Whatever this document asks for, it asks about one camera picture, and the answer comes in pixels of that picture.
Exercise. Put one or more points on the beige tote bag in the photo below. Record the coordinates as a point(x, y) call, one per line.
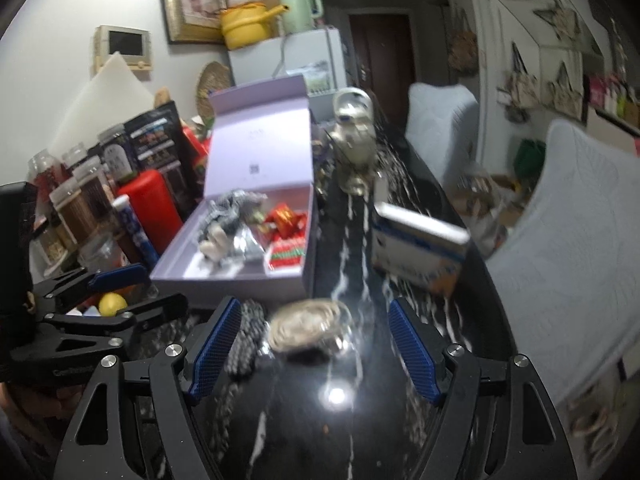
point(567, 97)
point(522, 85)

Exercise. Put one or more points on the clear glass cup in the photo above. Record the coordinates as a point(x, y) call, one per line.
point(356, 180)

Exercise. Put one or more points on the white quilted chair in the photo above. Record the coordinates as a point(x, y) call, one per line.
point(570, 260)
point(440, 125)

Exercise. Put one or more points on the yellow ball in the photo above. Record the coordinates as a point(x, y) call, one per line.
point(112, 304)

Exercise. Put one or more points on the green electric kettle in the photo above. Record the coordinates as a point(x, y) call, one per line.
point(297, 10)

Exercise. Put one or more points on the brown patterned tote bag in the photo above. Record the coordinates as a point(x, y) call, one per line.
point(462, 47)

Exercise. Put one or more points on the white fridge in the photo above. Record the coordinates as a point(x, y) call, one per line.
point(305, 50)

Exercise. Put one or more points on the jar with brown contents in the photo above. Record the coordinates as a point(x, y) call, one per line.
point(75, 215)

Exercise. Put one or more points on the black white knit cloth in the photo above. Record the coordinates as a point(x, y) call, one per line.
point(247, 340)

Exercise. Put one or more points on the yellow enamel pot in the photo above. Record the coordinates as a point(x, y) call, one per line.
point(245, 30)

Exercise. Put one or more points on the grey plush toy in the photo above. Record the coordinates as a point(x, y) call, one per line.
point(225, 220)

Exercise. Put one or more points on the person's left hand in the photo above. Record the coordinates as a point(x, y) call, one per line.
point(35, 410)

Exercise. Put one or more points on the red canister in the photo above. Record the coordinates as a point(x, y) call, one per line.
point(150, 205)

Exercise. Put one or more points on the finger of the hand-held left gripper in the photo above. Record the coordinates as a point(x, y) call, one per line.
point(120, 277)
point(145, 310)

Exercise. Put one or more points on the black snack bag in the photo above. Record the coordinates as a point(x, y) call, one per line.
point(155, 145)

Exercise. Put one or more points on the blue white carton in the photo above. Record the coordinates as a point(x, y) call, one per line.
point(415, 255)

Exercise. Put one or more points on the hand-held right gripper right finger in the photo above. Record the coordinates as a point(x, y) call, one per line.
point(415, 350)

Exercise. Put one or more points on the clear plastic jar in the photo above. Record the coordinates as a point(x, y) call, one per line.
point(95, 185)

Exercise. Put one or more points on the lilac gift box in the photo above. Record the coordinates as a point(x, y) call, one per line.
point(255, 130)

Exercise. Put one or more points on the red snack packets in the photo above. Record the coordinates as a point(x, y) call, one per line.
point(285, 220)

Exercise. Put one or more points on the clear jar with red contents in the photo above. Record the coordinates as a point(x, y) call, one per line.
point(45, 170)

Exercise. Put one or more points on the gold framed picture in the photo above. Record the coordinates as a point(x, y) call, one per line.
point(195, 0)

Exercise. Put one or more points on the green printed packet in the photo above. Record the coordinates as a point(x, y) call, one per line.
point(317, 80)

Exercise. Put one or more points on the white blue patterned bottle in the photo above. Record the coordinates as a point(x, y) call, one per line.
point(132, 230)

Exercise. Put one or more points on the dark wooden door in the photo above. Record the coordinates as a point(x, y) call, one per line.
point(382, 50)

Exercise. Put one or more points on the round woven tray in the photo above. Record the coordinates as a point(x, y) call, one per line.
point(212, 85)

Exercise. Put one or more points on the red green striped sock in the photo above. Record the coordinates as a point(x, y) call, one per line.
point(286, 256)

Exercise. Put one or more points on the red packet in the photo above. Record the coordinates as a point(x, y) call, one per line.
point(196, 152)

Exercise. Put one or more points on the green bag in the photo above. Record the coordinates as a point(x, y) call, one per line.
point(530, 160)

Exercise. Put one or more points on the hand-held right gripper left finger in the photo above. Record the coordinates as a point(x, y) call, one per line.
point(215, 350)

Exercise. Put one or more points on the white foam board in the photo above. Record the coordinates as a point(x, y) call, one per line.
point(110, 105)

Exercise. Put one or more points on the wall intercom panel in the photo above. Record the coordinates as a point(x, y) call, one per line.
point(122, 42)

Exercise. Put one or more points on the star shaped wall decoration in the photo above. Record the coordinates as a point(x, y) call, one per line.
point(557, 20)

